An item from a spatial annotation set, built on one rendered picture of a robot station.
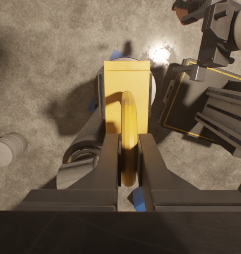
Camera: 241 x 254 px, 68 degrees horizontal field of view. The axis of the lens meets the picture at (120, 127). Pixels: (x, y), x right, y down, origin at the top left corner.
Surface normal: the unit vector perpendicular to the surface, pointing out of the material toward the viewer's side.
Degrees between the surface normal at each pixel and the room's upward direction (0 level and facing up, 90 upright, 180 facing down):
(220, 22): 24
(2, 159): 0
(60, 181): 42
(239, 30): 65
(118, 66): 0
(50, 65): 0
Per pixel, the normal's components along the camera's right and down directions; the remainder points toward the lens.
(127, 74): -0.01, 0.30
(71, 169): -0.25, -0.76
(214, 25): 0.40, 0.22
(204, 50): -0.91, -0.05
